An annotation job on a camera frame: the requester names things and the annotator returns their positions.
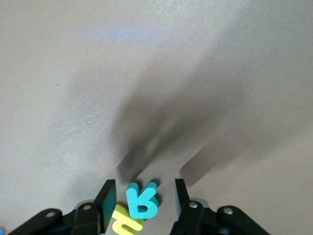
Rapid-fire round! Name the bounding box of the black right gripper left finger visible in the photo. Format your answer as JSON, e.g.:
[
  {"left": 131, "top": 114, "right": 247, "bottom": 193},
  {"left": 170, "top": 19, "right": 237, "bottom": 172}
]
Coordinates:
[{"left": 7, "top": 179, "right": 116, "bottom": 235}]

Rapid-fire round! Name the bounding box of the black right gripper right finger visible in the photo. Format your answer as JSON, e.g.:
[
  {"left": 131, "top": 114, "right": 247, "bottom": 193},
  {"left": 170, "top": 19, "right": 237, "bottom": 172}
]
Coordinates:
[{"left": 170, "top": 178, "right": 267, "bottom": 235}]

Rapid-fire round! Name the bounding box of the yellow lowercase letter h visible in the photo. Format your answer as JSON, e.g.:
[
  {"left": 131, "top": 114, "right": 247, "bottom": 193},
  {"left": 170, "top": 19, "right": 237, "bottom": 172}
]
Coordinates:
[{"left": 112, "top": 204, "right": 145, "bottom": 235}]

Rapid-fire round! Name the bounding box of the teal letter R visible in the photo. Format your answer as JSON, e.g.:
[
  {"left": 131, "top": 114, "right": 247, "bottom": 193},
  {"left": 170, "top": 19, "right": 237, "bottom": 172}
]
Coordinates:
[{"left": 126, "top": 182, "right": 162, "bottom": 220}]

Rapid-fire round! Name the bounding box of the brown table cover sheet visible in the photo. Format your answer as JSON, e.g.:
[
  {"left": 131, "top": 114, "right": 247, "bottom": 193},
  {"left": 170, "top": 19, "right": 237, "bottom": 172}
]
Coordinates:
[{"left": 0, "top": 0, "right": 313, "bottom": 235}]

